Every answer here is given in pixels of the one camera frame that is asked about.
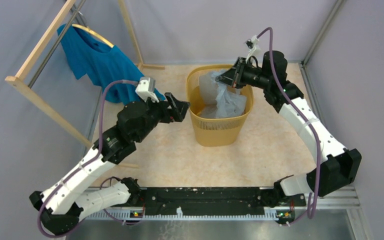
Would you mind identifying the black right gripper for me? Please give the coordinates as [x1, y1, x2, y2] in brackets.
[215, 57, 271, 91]

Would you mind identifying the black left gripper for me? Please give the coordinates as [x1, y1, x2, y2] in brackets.
[135, 92, 191, 143]

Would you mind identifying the light blue trash bag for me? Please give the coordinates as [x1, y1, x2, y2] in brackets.
[199, 70, 247, 119]

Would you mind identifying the yellow mesh trash bin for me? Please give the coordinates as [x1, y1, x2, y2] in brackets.
[186, 64, 254, 147]

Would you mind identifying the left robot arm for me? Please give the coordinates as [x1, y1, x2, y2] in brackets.
[29, 92, 190, 238]

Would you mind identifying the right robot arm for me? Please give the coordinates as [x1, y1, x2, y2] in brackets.
[215, 50, 362, 206]

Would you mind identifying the blue t-shirt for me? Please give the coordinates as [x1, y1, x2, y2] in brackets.
[56, 23, 166, 104]

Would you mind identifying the wooden clothes hanger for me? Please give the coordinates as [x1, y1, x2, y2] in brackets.
[71, 23, 114, 48]

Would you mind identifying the wooden clothes rack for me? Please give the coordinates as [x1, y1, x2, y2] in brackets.
[5, 0, 166, 170]

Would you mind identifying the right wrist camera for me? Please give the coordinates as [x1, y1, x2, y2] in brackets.
[245, 35, 261, 62]

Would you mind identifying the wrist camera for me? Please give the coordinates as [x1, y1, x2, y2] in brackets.
[135, 76, 160, 103]
[245, 35, 261, 62]

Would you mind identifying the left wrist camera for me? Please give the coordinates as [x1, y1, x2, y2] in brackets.
[135, 76, 160, 103]

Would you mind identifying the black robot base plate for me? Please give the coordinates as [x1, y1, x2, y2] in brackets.
[137, 187, 307, 216]

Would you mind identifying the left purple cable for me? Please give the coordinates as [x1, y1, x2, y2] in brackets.
[36, 79, 140, 239]

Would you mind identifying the aluminium frame rail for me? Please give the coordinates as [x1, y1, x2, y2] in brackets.
[85, 187, 362, 222]

